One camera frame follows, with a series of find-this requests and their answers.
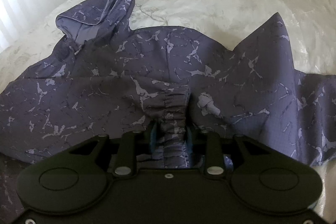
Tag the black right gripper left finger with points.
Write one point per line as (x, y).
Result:
(133, 144)

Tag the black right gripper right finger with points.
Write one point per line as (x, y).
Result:
(205, 152)

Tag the purple patterned hooded jacket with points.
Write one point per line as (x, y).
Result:
(104, 78)

